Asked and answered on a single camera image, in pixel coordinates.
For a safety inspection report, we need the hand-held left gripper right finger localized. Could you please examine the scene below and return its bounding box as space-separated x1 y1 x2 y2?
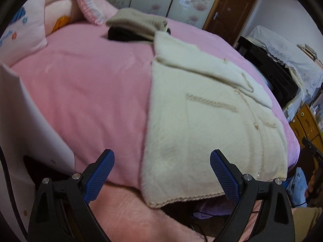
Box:
210 149 296 242

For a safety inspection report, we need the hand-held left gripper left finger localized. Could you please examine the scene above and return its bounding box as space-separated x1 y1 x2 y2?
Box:
27 149 115 242

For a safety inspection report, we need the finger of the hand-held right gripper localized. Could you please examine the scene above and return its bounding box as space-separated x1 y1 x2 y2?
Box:
302 137 323 162

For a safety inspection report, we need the white fluffy cardigan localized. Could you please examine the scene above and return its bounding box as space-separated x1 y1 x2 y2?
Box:
140 31 288 209

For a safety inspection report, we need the person's right hand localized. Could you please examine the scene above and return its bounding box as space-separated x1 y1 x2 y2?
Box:
305 169 318 198

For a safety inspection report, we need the blue denim cloth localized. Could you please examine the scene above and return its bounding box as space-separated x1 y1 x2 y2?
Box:
288 168 309 207

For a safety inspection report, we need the wooden drawer cabinet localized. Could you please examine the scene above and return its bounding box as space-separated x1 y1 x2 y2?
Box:
289 103 323 149

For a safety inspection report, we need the lilac cloth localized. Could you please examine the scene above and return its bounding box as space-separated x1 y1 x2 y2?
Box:
194 199 228 220

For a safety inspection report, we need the person's beige clothing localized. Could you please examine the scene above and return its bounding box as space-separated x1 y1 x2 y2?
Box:
293 207 323 242

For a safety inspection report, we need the white hanging cloth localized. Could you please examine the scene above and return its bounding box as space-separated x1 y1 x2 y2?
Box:
283 86 307 111

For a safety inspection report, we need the pink bed blanket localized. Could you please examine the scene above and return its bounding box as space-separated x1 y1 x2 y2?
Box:
9 0 301 189

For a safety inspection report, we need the black piano with lace cover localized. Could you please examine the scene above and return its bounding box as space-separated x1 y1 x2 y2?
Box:
246 25 323 96

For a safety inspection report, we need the stack of books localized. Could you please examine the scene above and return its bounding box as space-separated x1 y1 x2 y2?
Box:
296 43 318 61

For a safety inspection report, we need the black folded garment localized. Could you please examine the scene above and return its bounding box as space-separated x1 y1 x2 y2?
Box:
108 26 172 42

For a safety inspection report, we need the brown wooden door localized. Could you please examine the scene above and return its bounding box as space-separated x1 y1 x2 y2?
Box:
202 0 257 47

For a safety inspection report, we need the beige knitted sweater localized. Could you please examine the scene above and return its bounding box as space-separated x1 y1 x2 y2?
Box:
105 8 169 41

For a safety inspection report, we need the pink handbag print pillow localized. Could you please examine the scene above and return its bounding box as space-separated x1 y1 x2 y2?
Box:
0 0 49 61

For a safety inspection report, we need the peach cartoon print pillow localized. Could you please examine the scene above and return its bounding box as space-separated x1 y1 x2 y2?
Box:
44 0 84 34

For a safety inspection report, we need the pink ruffled pillow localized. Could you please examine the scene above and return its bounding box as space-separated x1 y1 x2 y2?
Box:
74 0 119 26

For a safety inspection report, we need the black cable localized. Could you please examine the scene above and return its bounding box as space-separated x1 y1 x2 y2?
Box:
192 222 210 240

